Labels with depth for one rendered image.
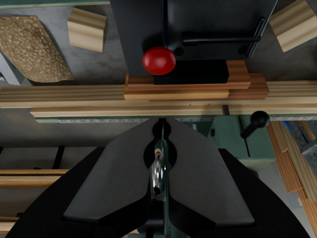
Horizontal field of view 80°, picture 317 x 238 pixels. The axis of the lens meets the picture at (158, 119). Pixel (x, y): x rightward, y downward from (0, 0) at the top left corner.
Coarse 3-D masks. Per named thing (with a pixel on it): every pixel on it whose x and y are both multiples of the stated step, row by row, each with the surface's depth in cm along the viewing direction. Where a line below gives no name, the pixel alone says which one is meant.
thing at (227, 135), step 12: (216, 120) 28; (228, 120) 28; (240, 120) 27; (216, 132) 27; (228, 132) 26; (240, 132) 26; (264, 132) 26; (216, 144) 27; (228, 144) 26; (240, 144) 25; (252, 144) 25; (264, 144) 25; (240, 156) 25; (252, 156) 25; (264, 156) 24; (252, 168) 27
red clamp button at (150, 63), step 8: (152, 48) 16; (160, 48) 16; (144, 56) 17; (152, 56) 16; (160, 56) 16; (168, 56) 16; (144, 64) 17; (152, 64) 17; (160, 64) 17; (168, 64) 17; (152, 72) 18; (160, 72) 18; (168, 72) 18
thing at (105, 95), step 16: (304, 80) 36; (0, 96) 37; (16, 96) 37; (32, 96) 37; (48, 96) 37; (64, 96) 37; (80, 96) 36; (96, 96) 36; (112, 96) 36; (272, 96) 34; (288, 96) 34; (304, 96) 34
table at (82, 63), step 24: (0, 0) 26; (24, 0) 25; (48, 0) 25; (72, 0) 25; (96, 0) 25; (288, 0) 24; (312, 0) 24; (48, 24) 27; (72, 48) 31; (120, 48) 30; (264, 48) 30; (312, 48) 30; (72, 72) 35; (96, 72) 35; (120, 72) 35; (264, 72) 34; (288, 72) 34; (312, 72) 34
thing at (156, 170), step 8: (160, 144) 40; (160, 152) 38; (160, 160) 37; (152, 168) 37; (160, 168) 37; (152, 176) 37; (160, 176) 37; (152, 184) 38; (160, 184) 37; (160, 192) 38
